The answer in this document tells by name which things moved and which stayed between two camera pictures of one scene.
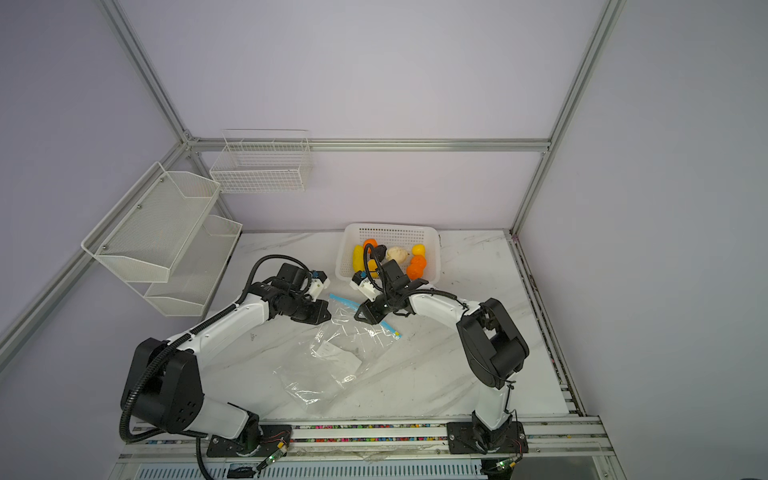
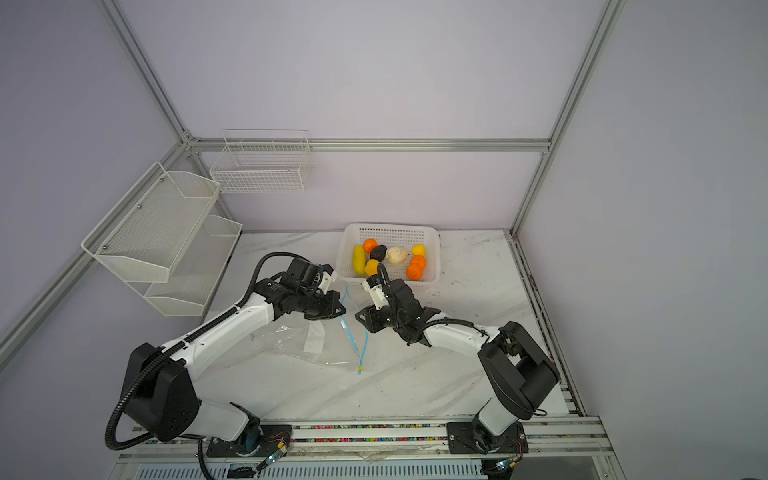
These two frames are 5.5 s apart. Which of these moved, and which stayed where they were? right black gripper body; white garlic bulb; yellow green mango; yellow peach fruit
Moved: right black gripper body
Stayed: yellow green mango; white garlic bulb; yellow peach fruit
